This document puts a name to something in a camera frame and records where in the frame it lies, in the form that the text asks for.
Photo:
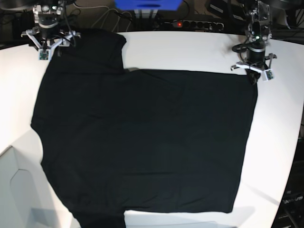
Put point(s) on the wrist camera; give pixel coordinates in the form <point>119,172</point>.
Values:
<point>267,75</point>
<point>44,54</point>

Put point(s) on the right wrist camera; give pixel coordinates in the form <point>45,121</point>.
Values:
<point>44,54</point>

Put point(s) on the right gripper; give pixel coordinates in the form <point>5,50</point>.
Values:
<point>49,39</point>

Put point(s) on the black T-shirt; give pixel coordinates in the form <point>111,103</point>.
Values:
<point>146,140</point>

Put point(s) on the blue plastic bin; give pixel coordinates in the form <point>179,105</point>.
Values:
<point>148,4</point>

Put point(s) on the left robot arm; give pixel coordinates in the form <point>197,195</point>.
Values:
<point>258,21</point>

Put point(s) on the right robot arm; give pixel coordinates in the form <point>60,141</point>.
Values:
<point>49,13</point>

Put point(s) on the black power strip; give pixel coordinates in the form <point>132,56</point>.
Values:
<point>197,25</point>

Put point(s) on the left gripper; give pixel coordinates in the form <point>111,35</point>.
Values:
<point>255,61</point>

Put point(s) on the black box labelled OpenArm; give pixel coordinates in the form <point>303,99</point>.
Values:
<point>293,197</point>

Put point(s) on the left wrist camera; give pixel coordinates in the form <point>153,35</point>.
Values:
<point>267,75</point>

